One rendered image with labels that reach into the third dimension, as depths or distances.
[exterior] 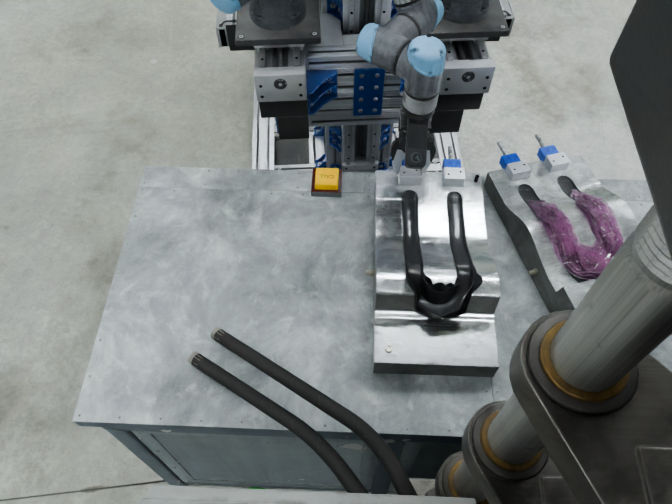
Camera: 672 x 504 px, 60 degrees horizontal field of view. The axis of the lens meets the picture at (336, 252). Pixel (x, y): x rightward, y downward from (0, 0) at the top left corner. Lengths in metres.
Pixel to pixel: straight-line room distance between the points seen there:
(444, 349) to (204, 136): 1.88
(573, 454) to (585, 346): 0.09
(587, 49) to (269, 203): 2.35
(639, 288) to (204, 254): 1.20
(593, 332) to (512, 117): 2.58
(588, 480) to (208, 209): 1.22
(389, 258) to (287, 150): 1.25
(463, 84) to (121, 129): 1.82
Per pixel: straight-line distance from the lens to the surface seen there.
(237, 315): 1.38
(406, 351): 1.26
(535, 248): 1.43
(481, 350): 1.29
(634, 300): 0.42
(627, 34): 0.34
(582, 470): 0.53
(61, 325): 2.47
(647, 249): 0.39
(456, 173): 1.47
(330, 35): 1.78
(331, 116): 1.86
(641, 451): 0.55
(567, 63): 3.39
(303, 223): 1.50
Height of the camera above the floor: 2.01
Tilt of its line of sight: 57 degrees down
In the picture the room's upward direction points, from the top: straight up
